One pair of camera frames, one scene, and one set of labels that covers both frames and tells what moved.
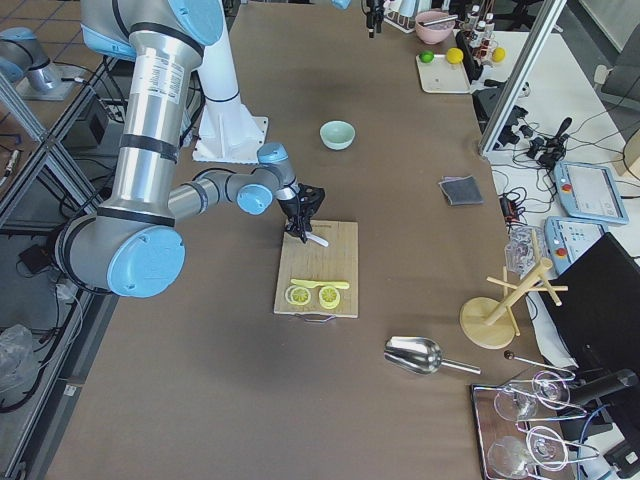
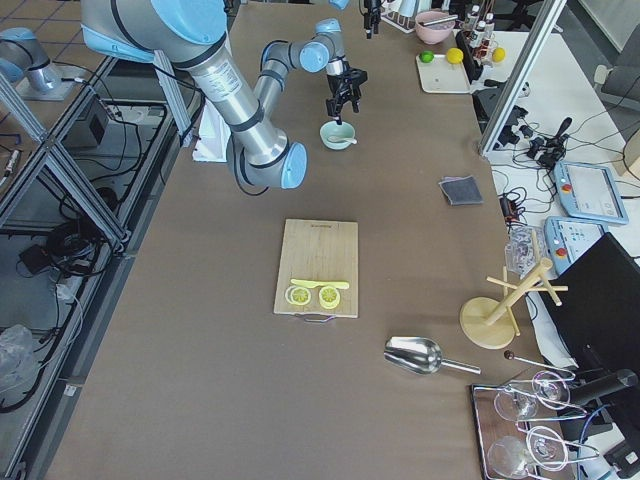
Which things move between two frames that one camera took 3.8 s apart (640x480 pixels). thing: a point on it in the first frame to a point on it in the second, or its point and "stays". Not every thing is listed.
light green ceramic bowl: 337,135 stays
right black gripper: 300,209 to 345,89
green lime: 426,57 stays
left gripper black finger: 374,21 stays
